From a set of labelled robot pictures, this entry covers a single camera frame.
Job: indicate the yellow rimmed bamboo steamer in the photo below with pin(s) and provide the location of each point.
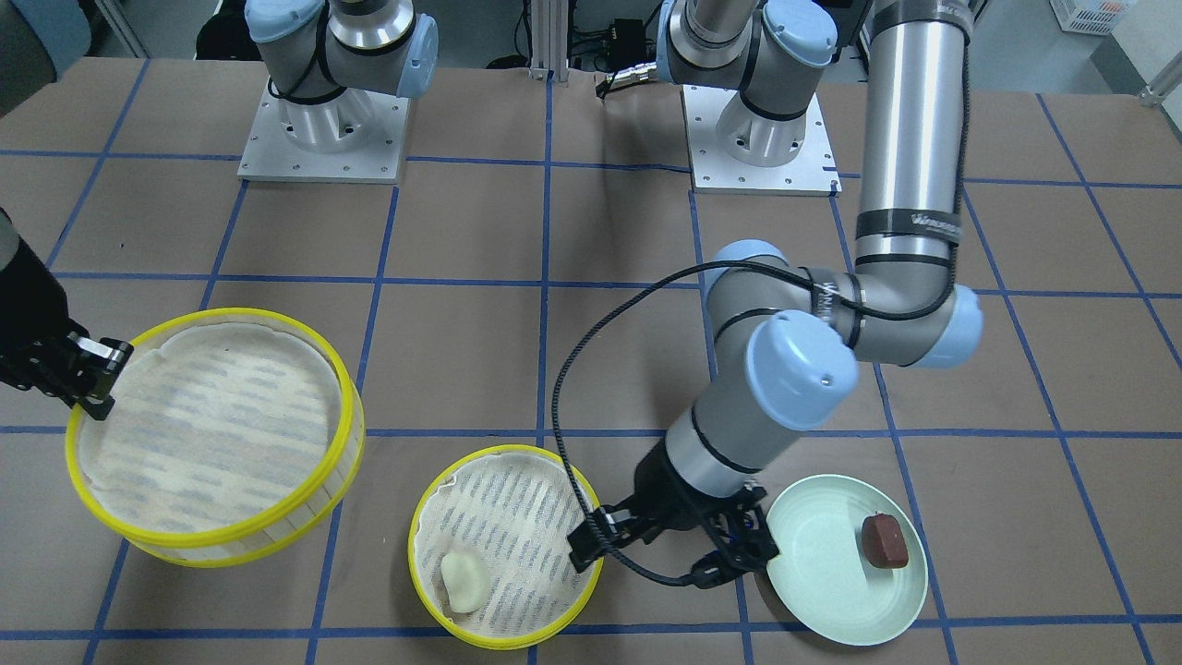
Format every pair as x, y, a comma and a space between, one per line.
512, 505

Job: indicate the brown rectangular bun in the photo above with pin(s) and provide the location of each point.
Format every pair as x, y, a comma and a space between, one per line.
883, 542

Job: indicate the white rectangular bun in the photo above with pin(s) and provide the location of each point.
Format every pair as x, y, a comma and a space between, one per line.
466, 580

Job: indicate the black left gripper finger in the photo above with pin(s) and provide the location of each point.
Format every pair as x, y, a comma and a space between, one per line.
593, 538
720, 567

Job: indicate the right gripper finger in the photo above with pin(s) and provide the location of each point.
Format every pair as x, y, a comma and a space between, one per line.
95, 366

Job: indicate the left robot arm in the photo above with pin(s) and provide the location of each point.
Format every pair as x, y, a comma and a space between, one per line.
790, 341

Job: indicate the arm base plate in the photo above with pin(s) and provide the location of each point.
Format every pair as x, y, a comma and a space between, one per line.
734, 151
357, 138

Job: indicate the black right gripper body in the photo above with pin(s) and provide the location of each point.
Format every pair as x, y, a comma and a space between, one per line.
30, 319

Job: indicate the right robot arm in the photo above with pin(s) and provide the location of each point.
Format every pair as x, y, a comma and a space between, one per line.
316, 53

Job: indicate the light green round plate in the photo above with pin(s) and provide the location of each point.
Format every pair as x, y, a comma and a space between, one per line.
824, 576

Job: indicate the aluminium frame post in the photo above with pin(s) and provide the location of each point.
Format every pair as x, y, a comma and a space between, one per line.
549, 35

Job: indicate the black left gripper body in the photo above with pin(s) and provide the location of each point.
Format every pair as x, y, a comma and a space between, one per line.
661, 489

